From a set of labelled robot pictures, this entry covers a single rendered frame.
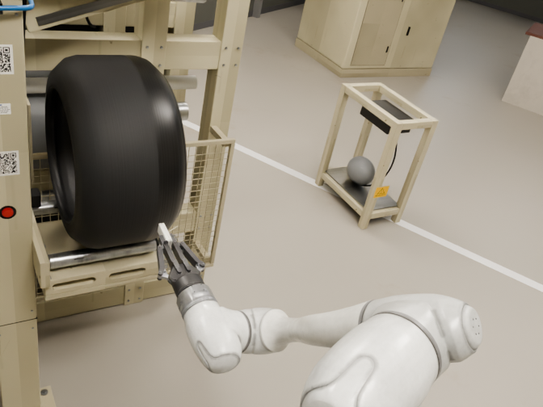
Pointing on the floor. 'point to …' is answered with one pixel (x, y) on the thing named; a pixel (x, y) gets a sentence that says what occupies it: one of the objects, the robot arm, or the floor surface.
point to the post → (17, 235)
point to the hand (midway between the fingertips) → (165, 236)
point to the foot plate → (47, 397)
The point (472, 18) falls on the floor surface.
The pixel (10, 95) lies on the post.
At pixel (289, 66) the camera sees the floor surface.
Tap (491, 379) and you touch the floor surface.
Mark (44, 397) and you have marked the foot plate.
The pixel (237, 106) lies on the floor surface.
